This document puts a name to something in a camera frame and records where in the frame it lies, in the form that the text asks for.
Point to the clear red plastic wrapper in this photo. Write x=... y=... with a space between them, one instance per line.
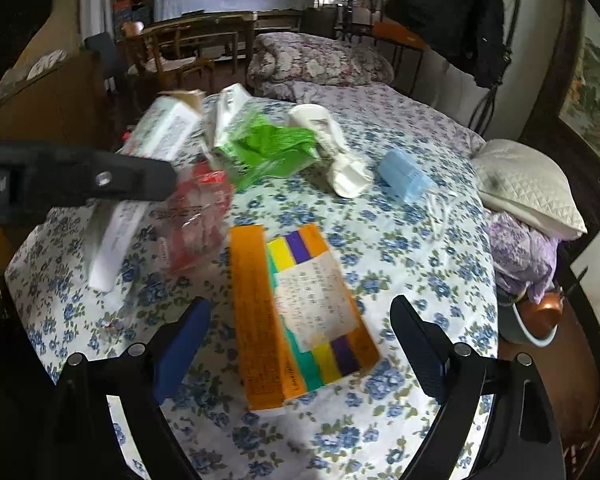
x=200 y=220

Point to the long white carton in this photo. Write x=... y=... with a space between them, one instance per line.
x=112 y=245

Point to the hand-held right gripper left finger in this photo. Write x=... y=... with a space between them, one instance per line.
x=180 y=347

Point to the white quilted pillow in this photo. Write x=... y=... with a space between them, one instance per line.
x=525 y=185

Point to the wooden chair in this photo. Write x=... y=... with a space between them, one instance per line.
x=180 y=60

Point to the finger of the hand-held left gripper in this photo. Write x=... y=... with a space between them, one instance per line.
x=130 y=180

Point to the folded floral quilt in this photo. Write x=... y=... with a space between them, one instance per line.
x=315 y=60

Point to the green plastic bag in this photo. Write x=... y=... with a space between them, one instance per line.
x=260 y=145

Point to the blue face mask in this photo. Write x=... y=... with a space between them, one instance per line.
x=402 y=175

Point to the dark hanging coat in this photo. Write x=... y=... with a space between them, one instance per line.
x=440 y=15

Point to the purple floral cloth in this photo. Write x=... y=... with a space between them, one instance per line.
x=520 y=255

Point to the orange metal chair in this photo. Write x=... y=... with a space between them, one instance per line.
x=400 y=35

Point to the orange medicine box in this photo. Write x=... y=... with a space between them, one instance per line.
x=260 y=320

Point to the white and green carton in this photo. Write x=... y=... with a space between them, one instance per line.
x=225 y=110

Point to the purple floral bedsheet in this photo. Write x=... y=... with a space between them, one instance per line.
x=405 y=105

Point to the blue floral bedsheet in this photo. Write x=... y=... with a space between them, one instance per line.
x=405 y=270

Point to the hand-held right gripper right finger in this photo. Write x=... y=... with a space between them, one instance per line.
x=422 y=347

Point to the copper kettle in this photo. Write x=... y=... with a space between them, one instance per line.
x=542 y=315

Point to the black coat stand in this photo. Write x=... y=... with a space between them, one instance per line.
x=500 y=95

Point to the white printed carton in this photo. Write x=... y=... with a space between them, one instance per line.
x=160 y=125

